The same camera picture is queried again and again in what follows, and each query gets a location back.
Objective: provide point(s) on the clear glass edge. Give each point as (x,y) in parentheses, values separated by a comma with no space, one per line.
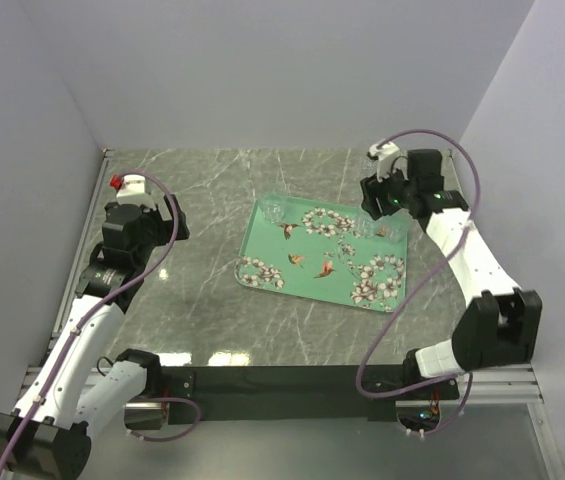
(396,229)

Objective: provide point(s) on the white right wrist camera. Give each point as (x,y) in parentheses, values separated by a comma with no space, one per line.
(383,157)

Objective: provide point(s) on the black base crossbar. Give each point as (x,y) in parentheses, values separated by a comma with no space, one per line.
(250,393)

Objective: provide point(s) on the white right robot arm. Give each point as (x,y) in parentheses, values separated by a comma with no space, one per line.
(500,323)

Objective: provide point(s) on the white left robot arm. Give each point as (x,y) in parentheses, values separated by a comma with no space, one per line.
(50,431)

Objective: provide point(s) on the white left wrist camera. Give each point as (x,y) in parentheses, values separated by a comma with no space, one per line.
(132,189)

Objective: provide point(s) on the green floral hummingbird tray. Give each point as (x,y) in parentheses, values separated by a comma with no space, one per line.
(315,253)

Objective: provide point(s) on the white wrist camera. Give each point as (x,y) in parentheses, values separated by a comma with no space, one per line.
(383,157)
(132,189)

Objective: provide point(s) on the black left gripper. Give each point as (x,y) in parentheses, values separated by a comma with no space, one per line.
(165,226)

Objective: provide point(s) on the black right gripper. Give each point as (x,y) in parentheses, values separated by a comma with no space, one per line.
(372,190)

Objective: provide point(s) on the clear glass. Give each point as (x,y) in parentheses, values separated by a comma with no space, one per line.
(365,227)
(273,207)

